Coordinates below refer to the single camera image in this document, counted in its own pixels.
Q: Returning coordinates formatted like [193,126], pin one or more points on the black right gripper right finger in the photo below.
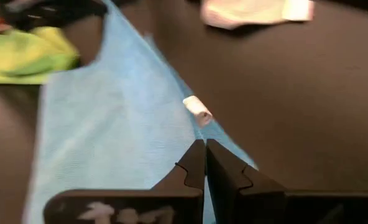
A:
[230,177]

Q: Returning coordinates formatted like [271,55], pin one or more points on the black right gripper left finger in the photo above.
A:
[191,169]

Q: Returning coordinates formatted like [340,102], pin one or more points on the lime green microfiber towel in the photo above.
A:
[22,56]

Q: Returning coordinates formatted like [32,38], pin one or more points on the bright blue microfiber towel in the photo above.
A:
[115,124]

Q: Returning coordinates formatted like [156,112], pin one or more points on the grey waffle weave towel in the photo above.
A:
[249,12]

